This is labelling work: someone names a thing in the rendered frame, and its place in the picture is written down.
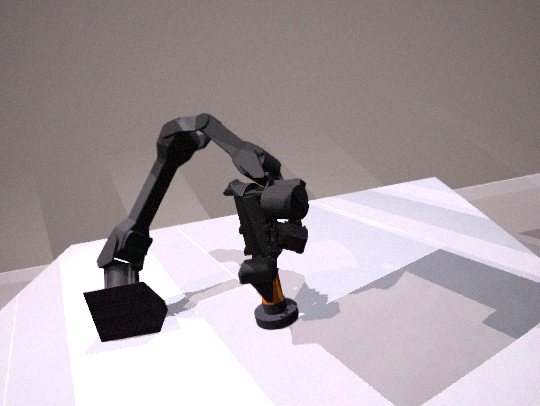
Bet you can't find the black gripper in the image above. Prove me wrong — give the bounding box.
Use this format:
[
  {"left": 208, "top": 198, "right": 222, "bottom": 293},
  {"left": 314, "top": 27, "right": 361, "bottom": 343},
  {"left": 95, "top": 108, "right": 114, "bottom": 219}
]
[{"left": 238, "top": 217, "right": 283, "bottom": 303}]

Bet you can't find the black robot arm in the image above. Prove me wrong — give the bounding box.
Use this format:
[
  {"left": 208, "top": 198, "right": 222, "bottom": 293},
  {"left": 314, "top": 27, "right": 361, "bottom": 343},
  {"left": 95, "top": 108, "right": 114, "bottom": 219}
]
[{"left": 96, "top": 113, "right": 309, "bottom": 289}]

